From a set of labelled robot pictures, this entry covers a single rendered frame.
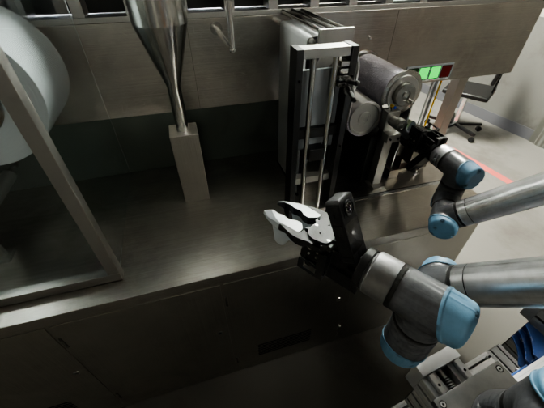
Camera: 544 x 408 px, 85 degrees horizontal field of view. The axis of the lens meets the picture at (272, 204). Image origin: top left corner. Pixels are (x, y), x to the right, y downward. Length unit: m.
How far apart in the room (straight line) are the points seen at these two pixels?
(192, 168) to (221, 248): 0.30
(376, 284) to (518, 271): 0.21
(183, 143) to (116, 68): 0.36
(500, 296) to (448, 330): 0.13
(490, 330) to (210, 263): 1.69
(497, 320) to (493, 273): 1.65
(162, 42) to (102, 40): 0.34
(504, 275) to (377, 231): 0.54
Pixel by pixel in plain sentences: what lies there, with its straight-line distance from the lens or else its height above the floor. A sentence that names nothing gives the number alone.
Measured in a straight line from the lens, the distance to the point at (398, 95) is 1.10.
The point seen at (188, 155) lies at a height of 1.10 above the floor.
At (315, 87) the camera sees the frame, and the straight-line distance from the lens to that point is 0.84.
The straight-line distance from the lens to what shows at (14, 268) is 0.98.
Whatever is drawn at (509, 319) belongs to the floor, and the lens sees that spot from 2.28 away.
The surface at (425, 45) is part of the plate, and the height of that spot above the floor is 1.30.
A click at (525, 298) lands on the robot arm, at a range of 0.58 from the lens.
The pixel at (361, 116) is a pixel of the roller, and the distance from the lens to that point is 1.08.
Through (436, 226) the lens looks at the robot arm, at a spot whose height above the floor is 1.02.
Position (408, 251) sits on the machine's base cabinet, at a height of 0.74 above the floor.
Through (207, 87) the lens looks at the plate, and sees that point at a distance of 1.22.
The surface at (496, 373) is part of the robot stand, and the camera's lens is 1.01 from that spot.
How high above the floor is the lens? 1.62
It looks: 41 degrees down
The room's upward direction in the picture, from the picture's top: straight up
